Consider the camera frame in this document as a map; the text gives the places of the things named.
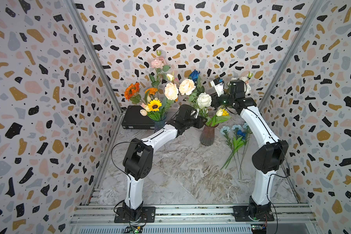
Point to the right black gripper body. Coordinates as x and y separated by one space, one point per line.
224 100

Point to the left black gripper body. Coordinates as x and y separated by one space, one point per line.
195 123

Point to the dark red glass vase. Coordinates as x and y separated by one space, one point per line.
207 136

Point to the light blue carnation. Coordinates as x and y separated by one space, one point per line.
246 138
230 134

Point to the light blue carnation stem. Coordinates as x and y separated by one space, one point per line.
237 160

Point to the purple glass vase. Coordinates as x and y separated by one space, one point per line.
158 125

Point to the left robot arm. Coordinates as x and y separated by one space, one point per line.
138 160

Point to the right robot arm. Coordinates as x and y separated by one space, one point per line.
271 153

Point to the small yellow flower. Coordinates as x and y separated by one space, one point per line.
224 112

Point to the white tulip bud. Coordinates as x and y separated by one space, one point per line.
219 113

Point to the white rose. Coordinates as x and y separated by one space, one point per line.
204 100

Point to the white rose cluster sprig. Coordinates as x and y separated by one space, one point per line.
245 79

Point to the cream rose right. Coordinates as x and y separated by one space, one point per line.
187 87

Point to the cream rose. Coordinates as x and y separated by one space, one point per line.
171 91
187 87

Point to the cream rose left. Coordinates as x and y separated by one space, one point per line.
171 91

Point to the yellow sunflower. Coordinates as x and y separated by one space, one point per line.
154 105

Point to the orange carnation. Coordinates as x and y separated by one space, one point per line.
151 91

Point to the black box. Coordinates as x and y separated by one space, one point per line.
133 119

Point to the pink carnation sprig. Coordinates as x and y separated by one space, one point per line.
160 68

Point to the orange sunflower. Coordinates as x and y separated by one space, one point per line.
131 90

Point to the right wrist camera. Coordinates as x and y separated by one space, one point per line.
218 85

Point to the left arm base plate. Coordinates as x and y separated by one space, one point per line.
141 214

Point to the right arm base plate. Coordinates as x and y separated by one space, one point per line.
253 213

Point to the aluminium rail frame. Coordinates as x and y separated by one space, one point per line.
290 218

